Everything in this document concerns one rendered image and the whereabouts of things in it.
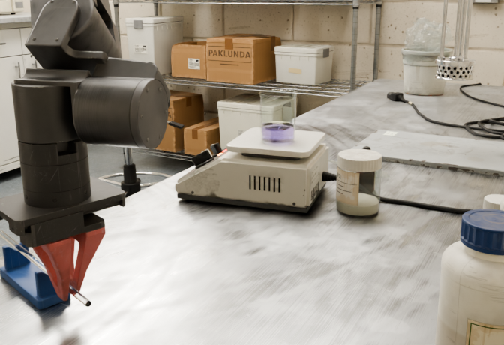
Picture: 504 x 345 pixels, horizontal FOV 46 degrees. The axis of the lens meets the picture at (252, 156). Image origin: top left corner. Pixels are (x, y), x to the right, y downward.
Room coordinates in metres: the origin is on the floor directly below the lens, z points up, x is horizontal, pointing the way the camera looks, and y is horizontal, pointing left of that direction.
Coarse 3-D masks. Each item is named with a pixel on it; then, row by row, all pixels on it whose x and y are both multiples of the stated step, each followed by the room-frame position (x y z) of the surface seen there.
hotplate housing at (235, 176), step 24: (216, 168) 0.80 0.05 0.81; (240, 168) 0.78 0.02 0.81; (264, 168) 0.77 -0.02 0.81; (288, 168) 0.76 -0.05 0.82; (312, 168) 0.77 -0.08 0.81; (192, 192) 0.81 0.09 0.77; (216, 192) 0.80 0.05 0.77; (240, 192) 0.78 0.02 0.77; (264, 192) 0.77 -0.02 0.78; (288, 192) 0.76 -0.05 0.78; (312, 192) 0.77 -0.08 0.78
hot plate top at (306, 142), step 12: (252, 132) 0.87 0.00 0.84; (300, 132) 0.87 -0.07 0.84; (312, 132) 0.87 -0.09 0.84; (228, 144) 0.80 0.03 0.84; (240, 144) 0.80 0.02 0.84; (252, 144) 0.80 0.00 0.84; (264, 144) 0.80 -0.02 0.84; (300, 144) 0.80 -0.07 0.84; (312, 144) 0.80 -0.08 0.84; (288, 156) 0.77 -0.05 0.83; (300, 156) 0.76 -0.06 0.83
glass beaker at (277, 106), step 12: (264, 96) 0.80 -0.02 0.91; (276, 96) 0.78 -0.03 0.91; (288, 96) 0.79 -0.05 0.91; (264, 108) 0.80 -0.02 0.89; (276, 108) 0.79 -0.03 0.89; (288, 108) 0.79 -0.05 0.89; (264, 120) 0.80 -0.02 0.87; (276, 120) 0.79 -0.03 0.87; (288, 120) 0.80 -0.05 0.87; (264, 132) 0.80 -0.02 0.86; (276, 132) 0.79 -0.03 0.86; (288, 132) 0.80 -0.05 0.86; (276, 144) 0.79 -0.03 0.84; (288, 144) 0.80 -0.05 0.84
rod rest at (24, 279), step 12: (12, 252) 0.58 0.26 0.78; (12, 264) 0.58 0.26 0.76; (24, 264) 0.59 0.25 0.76; (12, 276) 0.56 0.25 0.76; (24, 276) 0.56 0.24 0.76; (36, 276) 0.52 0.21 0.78; (48, 276) 0.53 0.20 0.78; (24, 288) 0.54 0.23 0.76; (36, 288) 0.52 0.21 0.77; (48, 288) 0.53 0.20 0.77; (36, 300) 0.52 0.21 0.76; (48, 300) 0.52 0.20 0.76; (60, 300) 0.53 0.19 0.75
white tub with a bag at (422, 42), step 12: (420, 24) 1.69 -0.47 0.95; (432, 24) 1.68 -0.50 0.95; (408, 36) 1.70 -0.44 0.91; (420, 36) 1.67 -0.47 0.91; (432, 36) 1.66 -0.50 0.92; (408, 48) 1.71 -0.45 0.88; (420, 48) 1.69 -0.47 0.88; (432, 48) 1.66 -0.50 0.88; (444, 48) 1.74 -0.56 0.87; (408, 60) 1.68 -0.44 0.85; (420, 60) 1.65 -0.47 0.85; (432, 60) 1.65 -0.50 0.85; (408, 72) 1.69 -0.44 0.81; (420, 72) 1.66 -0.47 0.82; (432, 72) 1.65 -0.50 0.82; (408, 84) 1.69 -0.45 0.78; (420, 84) 1.66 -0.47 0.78; (432, 84) 1.65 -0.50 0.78; (444, 84) 1.68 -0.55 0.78
